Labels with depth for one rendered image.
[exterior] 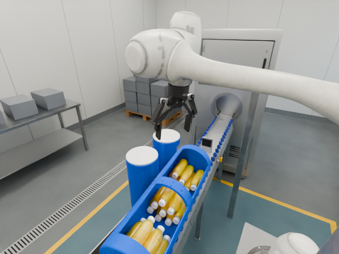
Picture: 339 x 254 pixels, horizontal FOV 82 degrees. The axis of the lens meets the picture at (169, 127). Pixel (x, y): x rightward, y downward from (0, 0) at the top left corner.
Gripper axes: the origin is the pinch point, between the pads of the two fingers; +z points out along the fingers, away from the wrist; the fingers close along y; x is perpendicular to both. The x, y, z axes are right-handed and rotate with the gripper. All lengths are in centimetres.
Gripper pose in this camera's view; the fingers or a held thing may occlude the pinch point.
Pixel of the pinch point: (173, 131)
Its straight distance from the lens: 78.3
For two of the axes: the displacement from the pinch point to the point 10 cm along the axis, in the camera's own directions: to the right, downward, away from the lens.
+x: -5.2, -5.0, 7.0
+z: -0.9, 8.4, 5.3
